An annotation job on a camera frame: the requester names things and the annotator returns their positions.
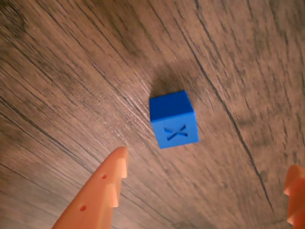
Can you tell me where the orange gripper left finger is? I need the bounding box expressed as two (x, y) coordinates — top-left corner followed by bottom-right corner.
(51, 146), (130, 229)

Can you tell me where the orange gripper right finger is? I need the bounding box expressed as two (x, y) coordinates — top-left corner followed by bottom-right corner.
(283, 164), (305, 229)

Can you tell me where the blue cube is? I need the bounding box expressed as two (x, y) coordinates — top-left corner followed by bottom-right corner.
(149, 90), (200, 149)

